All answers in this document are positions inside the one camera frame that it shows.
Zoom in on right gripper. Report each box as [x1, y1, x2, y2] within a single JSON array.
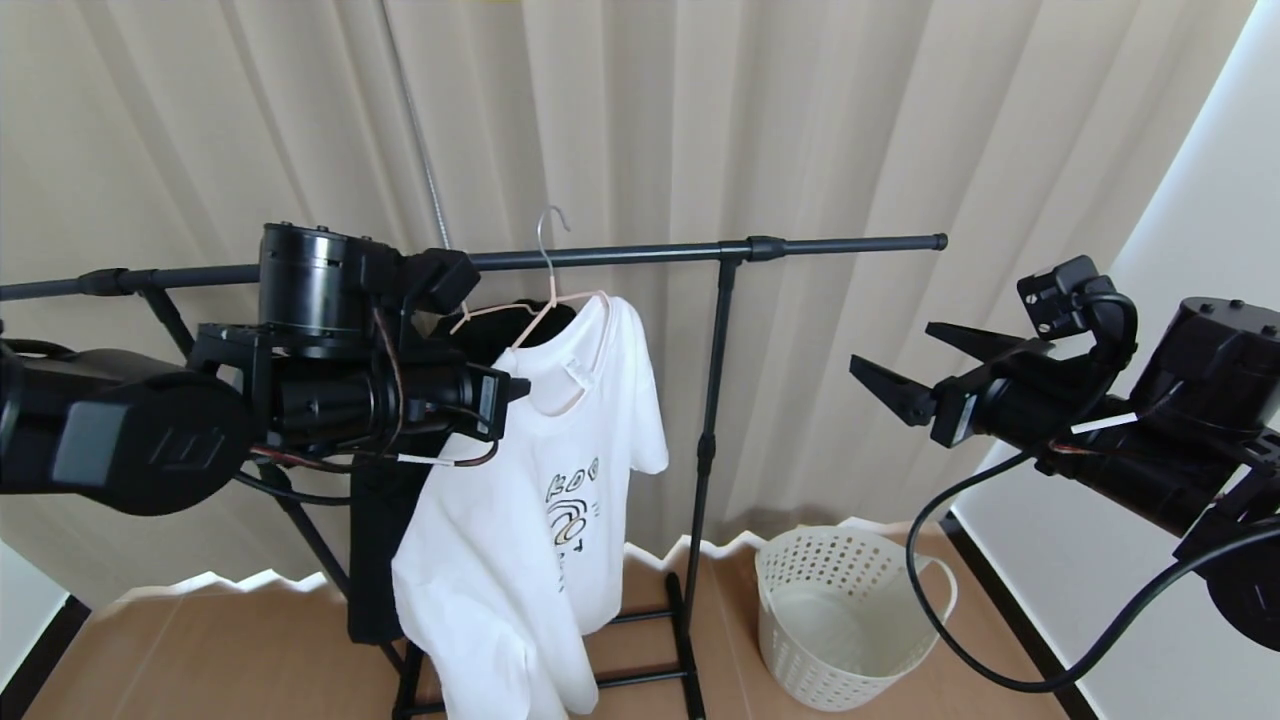
[[849, 320, 1103, 450]]

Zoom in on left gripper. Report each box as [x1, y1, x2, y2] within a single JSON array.
[[438, 360, 532, 443]]

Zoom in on pink clothes hanger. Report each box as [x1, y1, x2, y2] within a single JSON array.
[[449, 294, 543, 337], [509, 205, 612, 417]]

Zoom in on white garment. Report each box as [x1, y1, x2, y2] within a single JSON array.
[[390, 293, 671, 720]]

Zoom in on black shorts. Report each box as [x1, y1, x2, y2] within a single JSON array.
[[346, 300, 583, 647]]

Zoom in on black clothes rack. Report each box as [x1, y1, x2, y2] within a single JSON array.
[[0, 233, 950, 720]]

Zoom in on white laundry basket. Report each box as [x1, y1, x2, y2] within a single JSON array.
[[754, 527, 959, 713]]

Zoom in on beige curtain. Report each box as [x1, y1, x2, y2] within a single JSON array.
[[0, 0, 1261, 611]]

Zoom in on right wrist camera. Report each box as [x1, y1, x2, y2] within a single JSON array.
[[1017, 255, 1142, 367]]

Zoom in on black cable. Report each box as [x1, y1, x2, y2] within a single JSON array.
[[905, 448, 1280, 695], [233, 468, 353, 508]]

